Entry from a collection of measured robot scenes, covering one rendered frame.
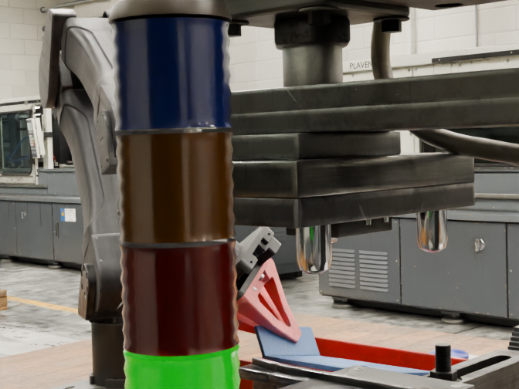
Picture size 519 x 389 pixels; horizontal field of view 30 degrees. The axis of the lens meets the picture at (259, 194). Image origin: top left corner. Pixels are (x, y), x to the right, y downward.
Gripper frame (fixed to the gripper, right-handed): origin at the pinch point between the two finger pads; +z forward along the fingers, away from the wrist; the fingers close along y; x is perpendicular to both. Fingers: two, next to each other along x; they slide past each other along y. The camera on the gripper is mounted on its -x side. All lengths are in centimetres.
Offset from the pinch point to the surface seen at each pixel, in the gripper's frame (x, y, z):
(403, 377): -15.2, 18.3, 2.0
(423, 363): -0.2, 8.6, 9.2
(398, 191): -16.7, 29.7, -9.2
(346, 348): 2.4, 1.4, 5.2
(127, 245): -43, 38, -20
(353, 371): -14.8, 15.0, -0.1
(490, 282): 406, -231, 184
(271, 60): 777, -456, 15
